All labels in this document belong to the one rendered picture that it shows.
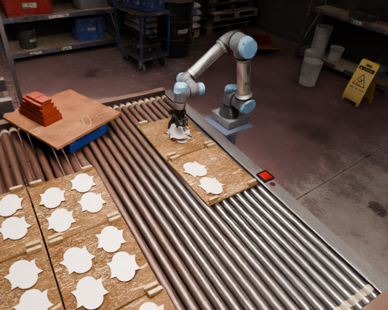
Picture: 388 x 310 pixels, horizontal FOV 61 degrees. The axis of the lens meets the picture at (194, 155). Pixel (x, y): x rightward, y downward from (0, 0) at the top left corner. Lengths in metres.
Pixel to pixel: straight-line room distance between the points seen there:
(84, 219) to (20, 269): 0.34
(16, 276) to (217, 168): 1.13
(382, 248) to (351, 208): 0.45
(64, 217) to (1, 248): 0.28
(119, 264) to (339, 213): 2.33
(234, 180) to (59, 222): 0.94
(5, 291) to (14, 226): 0.32
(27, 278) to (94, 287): 0.27
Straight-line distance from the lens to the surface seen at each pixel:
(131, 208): 1.72
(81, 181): 1.86
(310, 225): 1.81
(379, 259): 3.17
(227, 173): 1.93
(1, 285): 1.57
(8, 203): 1.85
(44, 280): 1.53
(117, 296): 1.43
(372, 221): 3.44
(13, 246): 1.67
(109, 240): 1.57
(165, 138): 2.15
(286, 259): 1.63
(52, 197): 1.81
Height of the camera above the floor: 2.18
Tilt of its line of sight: 38 degrees down
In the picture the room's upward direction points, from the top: 5 degrees clockwise
